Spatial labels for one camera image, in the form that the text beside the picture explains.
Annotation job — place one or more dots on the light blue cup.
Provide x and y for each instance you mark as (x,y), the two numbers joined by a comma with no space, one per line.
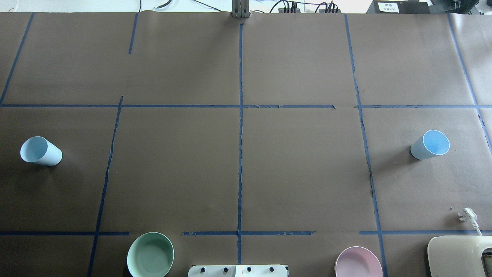
(432,143)
(40,151)

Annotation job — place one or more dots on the cream robot base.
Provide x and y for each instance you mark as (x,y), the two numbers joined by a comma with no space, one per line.
(460,256)

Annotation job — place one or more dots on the green bowl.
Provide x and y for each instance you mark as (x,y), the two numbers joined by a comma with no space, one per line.
(150,255)

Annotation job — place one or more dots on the pink bowl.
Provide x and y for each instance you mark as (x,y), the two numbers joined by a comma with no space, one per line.
(357,262)

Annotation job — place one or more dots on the black box with label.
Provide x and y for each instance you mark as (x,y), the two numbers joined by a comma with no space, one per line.
(398,7)

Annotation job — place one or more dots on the aluminium camera post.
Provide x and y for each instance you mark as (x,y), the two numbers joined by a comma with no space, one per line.
(240,9)

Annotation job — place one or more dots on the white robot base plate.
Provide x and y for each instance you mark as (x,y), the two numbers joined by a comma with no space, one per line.
(262,270)

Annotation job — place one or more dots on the white power plug with cord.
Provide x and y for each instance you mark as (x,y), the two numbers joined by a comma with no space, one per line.
(468,215)

